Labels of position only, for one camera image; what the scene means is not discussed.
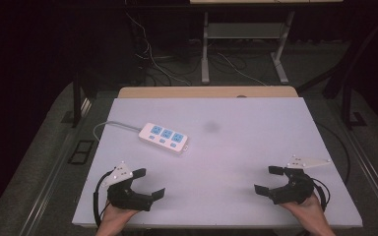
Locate short white floor cable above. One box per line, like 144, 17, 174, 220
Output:
216, 52, 268, 88

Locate black floor frame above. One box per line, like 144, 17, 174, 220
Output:
67, 140, 95, 166

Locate person's right hand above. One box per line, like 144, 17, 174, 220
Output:
280, 193, 337, 236

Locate wooden table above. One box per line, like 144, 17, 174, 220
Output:
117, 86, 299, 99

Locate black metal stand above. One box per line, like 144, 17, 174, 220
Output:
340, 84, 369, 131
71, 71, 84, 129

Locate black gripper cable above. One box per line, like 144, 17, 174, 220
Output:
93, 170, 116, 228
310, 177, 331, 212

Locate grey power strip cable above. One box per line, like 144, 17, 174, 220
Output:
93, 120, 143, 143

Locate aluminium floor rail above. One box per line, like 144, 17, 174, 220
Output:
19, 97, 94, 236
344, 127, 378, 224

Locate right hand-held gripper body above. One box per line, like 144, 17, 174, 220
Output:
269, 155, 332, 206

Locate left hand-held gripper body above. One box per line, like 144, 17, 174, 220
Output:
101, 160, 156, 212

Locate white table board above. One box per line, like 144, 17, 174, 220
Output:
71, 96, 364, 229

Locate white power strip blue sockets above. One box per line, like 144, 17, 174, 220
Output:
138, 122, 190, 155

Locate long white floor cable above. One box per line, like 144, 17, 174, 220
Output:
125, 12, 192, 88

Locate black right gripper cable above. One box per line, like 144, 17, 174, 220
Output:
310, 177, 331, 212

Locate person's left hand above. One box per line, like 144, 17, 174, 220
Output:
94, 200, 141, 236

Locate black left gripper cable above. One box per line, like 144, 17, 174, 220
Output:
93, 170, 116, 228

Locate desk with grey metal frame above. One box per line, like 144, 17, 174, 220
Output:
189, 0, 345, 86

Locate thin black floor cable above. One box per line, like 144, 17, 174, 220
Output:
314, 121, 352, 185

